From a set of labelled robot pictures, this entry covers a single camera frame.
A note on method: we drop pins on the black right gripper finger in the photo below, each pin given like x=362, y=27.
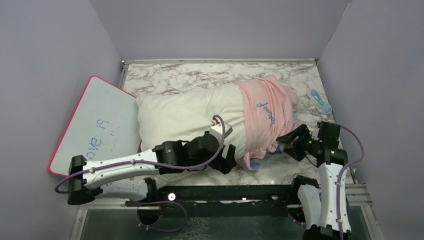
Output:
x=300, y=136
x=296, y=153

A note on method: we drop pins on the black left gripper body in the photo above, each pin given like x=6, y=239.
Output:
x=197, y=162

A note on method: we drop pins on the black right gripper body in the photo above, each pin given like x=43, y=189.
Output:
x=310, y=148

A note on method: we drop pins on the white pillow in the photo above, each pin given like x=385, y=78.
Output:
x=187, y=115

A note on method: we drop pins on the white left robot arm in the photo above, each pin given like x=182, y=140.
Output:
x=130, y=177

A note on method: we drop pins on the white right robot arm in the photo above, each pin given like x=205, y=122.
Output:
x=323, y=201

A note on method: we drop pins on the blue plastic object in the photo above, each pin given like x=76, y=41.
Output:
x=321, y=105

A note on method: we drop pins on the pink-framed whiteboard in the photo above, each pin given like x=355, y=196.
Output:
x=103, y=126

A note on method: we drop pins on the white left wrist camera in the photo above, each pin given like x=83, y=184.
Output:
x=220, y=130

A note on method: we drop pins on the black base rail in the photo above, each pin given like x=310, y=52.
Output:
x=214, y=201

